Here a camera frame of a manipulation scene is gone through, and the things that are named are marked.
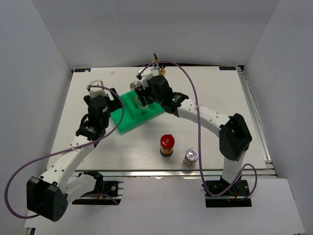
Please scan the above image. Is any glass bottle with dark bottom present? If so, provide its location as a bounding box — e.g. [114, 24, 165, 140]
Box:
[151, 53, 159, 71]

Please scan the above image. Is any jar with silver lid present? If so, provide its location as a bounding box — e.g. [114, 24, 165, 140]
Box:
[130, 81, 142, 92]

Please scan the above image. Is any blue label silver lid shaker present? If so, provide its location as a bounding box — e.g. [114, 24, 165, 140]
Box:
[135, 97, 147, 109]

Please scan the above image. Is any glass bottle gold black pourer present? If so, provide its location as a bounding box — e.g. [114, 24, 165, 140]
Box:
[158, 66, 166, 75]

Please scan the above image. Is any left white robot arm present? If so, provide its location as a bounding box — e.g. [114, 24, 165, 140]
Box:
[26, 83, 123, 222]

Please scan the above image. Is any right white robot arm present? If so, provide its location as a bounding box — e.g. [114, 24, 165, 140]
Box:
[130, 75, 252, 198]

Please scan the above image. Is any green three-compartment bin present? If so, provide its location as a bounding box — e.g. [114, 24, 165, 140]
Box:
[117, 91, 164, 134]

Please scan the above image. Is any left blue table label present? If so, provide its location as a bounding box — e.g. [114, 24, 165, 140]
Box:
[74, 68, 91, 73]

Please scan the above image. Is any blue table label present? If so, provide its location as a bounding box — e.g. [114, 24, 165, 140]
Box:
[219, 66, 237, 71]
[74, 68, 91, 73]

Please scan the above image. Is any red lid dark sauce jar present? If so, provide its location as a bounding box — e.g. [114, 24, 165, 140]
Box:
[160, 134, 175, 157]

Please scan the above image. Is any small red label spice jar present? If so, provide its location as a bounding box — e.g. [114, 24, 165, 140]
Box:
[183, 148, 199, 167]

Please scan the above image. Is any right blue table label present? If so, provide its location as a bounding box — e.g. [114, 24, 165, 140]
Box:
[219, 66, 237, 71]

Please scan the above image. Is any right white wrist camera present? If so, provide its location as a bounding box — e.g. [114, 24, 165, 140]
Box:
[136, 69, 153, 89]

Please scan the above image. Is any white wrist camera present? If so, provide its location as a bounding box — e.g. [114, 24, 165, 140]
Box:
[136, 69, 153, 89]
[86, 79, 107, 98]

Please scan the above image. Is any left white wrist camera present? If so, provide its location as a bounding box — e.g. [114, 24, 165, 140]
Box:
[86, 79, 107, 98]

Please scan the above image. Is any front aluminium table rail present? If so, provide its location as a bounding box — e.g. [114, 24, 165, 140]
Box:
[71, 168, 276, 177]

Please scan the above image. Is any aluminium table rail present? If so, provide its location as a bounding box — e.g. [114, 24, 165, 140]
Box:
[236, 65, 277, 177]
[71, 168, 276, 177]

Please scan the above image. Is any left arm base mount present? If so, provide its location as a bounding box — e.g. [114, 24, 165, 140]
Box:
[72, 170, 124, 206]

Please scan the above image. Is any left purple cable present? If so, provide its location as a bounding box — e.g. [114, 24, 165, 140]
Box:
[4, 85, 125, 218]

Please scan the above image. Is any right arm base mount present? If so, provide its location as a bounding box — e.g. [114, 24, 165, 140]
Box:
[205, 180, 252, 208]

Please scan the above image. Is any right aluminium table rail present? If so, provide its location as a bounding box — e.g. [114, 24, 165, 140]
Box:
[236, 65, 277, 177]

